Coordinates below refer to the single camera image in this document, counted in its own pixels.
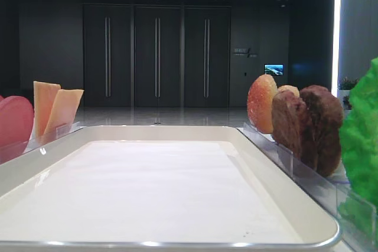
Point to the small wall screen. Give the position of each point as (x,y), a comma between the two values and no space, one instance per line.
(274,69)

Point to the potted green plant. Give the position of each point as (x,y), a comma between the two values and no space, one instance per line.
(345,85)

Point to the brown meat patty right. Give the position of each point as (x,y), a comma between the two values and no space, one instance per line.
(327,117)

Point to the clear acrylic right rack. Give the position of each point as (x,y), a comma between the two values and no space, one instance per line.
(357,216)

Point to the clear acrylic rack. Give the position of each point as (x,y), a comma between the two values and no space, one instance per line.
(357,216)
(12,151)

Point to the clear acrylic left rack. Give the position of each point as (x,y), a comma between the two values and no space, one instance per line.
(12,151)

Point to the orange cheese slice front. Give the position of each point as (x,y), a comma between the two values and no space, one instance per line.
(63,112)

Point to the dark triple door cabinet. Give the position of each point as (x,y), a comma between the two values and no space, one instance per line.
(156,56)

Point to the orange cheese slice rear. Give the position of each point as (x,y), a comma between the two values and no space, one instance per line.
(44,96)

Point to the orange cheese slice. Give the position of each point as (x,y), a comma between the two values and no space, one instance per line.
(44,96)
(63,112)

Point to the white rectangular tray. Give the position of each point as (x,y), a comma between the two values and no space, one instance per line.
(317,229)

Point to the round bread slice rear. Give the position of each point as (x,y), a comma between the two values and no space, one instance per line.
(290,88)

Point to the white paper tray liner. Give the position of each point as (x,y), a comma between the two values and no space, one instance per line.
(145,192)

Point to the brown meat patty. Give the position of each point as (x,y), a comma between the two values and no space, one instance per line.
(293,128)
(327,117)

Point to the white wall sign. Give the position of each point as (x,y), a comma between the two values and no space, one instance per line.
(244,52)

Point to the green lettuce leaf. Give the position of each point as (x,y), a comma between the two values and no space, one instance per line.
(358,138)

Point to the brown meat patty left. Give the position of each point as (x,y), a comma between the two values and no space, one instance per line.
(293,128)

